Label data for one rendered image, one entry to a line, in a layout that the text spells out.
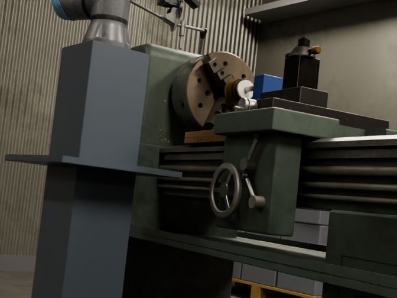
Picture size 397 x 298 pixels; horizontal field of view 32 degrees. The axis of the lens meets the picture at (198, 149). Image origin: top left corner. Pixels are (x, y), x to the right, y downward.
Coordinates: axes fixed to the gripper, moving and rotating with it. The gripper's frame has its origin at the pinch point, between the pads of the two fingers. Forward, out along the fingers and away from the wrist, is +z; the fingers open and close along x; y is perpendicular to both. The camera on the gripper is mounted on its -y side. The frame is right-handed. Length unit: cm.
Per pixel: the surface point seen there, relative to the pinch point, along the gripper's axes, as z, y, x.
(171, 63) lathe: 15.9, 3.3, 8.0
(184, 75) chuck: 22.0, 3.0, 19.6
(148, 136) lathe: 45.3, 9.4, 8.0
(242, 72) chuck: 16.9, -19.4, 23.6
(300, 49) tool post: 21, -1, 83
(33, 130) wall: 25, -26, -287
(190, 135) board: 45, 6, 35
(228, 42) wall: -89, -209, -314
